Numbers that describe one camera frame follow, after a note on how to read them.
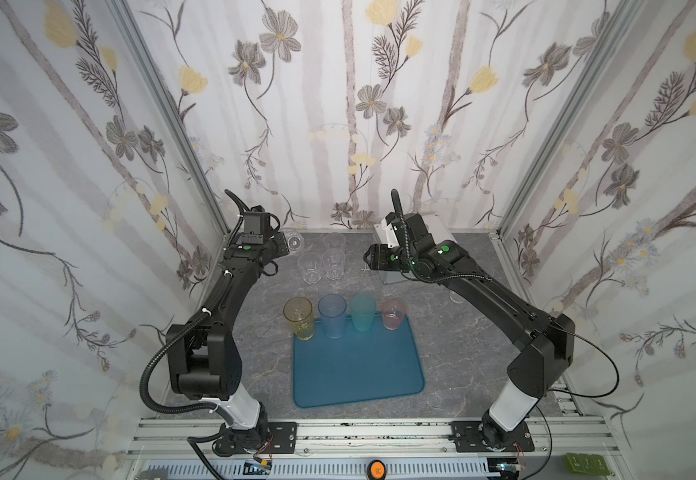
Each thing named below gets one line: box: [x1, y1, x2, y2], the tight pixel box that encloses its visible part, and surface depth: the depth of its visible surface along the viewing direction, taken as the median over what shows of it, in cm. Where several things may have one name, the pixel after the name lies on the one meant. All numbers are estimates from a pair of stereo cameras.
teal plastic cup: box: [350, 293, 376, 332], surface depth 90 cm
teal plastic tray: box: [293, 316, 425, 408], surface depth 90 cm
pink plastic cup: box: [382, 298, 405, 330], surface depth 97 cm
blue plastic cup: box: [318, 293, 347, 339], surface depth 86 cm
